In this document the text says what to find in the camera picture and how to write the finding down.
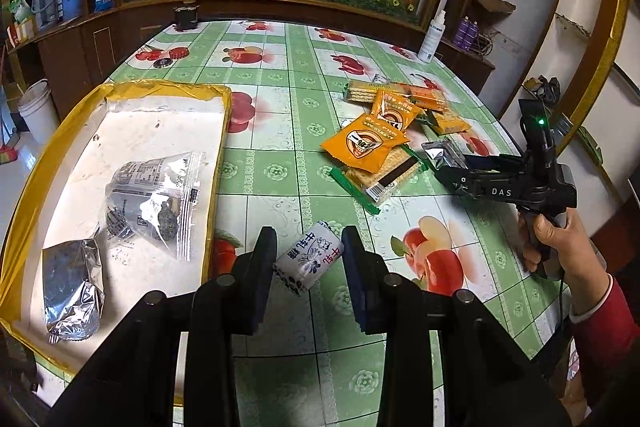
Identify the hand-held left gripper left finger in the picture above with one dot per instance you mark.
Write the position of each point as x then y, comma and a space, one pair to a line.
262, 267

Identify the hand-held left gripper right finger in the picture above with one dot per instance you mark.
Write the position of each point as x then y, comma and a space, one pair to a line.
355, 279

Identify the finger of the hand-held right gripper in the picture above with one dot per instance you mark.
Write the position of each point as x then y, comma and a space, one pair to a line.
492, 163
450, 177

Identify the small silver snack packet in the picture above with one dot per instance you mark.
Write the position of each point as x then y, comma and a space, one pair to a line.
440, 154

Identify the white nougat candy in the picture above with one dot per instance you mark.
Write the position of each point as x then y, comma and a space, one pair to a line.
310, 257

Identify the green-edged black-striped cracker packet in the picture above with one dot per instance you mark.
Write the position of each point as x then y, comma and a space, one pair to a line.
380, 179

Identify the large orange snack packet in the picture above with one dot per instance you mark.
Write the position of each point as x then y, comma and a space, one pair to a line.
365, 142

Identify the yellow-rimmed tray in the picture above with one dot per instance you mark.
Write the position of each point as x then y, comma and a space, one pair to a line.
165, 132

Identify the person's right forearm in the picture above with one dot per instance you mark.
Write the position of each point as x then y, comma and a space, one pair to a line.
605, 332

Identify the person's right hand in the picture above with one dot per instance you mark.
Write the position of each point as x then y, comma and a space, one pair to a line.
575, 257

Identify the clear packet of dark snack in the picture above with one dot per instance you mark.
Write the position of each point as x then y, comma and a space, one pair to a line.
150, 202

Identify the purple bottle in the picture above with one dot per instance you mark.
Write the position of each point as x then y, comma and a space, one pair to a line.
460, 32
473, 33

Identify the white spray bottle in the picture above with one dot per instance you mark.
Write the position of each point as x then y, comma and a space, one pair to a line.
430, 42

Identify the green fruit-print tablecloth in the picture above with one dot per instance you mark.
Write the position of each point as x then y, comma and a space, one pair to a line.
300, 117

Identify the brown cardboard piece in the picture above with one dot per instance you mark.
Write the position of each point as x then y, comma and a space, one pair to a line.
495, 3

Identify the white gold-trimmed shelf unit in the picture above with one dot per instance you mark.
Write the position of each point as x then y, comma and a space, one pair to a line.
590, 7

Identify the silver foil packet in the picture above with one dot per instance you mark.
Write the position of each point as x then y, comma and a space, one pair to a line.
70, 292

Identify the dark bottle cap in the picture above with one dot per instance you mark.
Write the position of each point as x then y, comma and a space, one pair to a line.
162, 63

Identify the dark glass jar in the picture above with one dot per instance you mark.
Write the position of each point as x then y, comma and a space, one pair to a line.
186, 18

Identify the white plastic bucket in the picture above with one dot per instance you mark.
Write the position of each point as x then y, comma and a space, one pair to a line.
39, 112

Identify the brown wooden cabinet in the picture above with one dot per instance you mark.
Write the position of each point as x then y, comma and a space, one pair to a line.
75, 52

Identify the red and white box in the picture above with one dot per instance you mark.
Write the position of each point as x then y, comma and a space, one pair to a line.
22, 31

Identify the grey thermos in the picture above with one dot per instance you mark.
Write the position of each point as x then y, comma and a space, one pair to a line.
44, 4

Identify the green and white bag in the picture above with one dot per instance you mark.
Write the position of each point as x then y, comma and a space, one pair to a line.
20, 9

